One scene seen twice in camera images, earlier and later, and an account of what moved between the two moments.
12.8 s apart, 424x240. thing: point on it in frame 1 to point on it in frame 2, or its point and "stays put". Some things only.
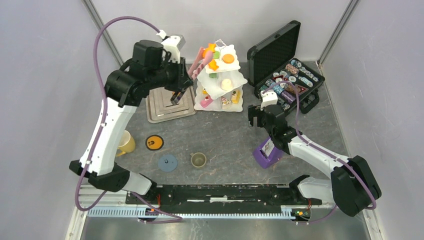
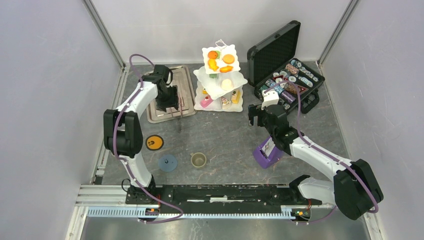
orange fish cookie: [211, 47] to [226, 69]
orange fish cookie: [212, 65] stays put
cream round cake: [226, 84] stays put
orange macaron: [228, 58] stays put
